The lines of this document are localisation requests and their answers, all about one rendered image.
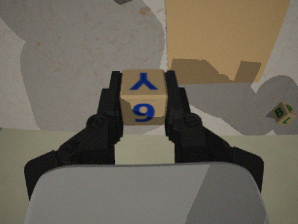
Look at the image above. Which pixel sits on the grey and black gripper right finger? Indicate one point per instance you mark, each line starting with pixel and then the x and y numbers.
pixel 197 143

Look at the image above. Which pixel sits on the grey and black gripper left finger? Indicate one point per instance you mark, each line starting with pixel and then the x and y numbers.
pixel 94 145

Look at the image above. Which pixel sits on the tan flat mat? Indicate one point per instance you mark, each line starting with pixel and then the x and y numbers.
pixel 222 41

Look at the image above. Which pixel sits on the tan block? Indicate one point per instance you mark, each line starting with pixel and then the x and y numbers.
pixel 143 97
pixel 284 113

